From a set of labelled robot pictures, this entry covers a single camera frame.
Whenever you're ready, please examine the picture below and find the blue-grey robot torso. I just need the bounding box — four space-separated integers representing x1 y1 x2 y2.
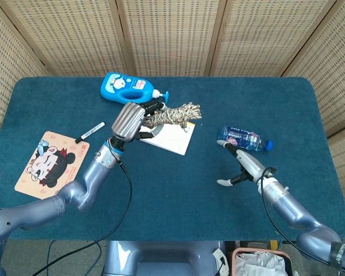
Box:
102 240 228 276

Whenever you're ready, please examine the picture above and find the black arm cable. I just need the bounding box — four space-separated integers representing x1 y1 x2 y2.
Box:
31 160 133 276
260 166 345 274

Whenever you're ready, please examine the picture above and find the blue pump detergent bottle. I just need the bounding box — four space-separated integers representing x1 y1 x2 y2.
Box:
100 71 170 107

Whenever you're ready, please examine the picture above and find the woven wooden folding screen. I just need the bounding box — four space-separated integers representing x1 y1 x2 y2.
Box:
0 0 345 196

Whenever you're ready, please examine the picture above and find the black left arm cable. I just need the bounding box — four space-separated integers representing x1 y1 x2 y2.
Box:
31 160 133 276

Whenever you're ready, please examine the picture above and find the beige speckled braided rope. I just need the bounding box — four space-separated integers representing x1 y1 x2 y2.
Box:
142 102 202 129

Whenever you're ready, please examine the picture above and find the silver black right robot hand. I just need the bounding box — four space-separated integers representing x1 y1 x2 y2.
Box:
217 140 274 188

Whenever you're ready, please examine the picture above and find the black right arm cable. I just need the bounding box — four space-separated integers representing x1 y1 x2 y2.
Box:
260 166 345 274

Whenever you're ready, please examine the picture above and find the cartoon girl mouse pad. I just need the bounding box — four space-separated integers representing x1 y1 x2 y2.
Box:
14 131 91 201

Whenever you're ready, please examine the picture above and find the teal felt table cover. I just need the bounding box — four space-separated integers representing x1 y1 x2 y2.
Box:
0 76 345 242

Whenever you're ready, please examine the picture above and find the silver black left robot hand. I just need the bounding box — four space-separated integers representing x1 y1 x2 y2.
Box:
111 100 167 144

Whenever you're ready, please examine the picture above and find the white crumpled cloth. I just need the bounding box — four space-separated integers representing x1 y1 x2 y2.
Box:
236 251 288 276

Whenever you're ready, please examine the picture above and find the white notepad yellow binding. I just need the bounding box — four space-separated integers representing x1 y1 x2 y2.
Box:
139 120 196 156

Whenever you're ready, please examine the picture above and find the white marker black cap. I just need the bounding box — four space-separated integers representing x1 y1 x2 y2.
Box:
74 121 106 144

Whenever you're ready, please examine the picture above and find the clear water bottle blue label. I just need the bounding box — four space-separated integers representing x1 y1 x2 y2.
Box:
217 125 274 152

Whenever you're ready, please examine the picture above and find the pink plastic bin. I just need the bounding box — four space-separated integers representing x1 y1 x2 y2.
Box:
232 247 293 276

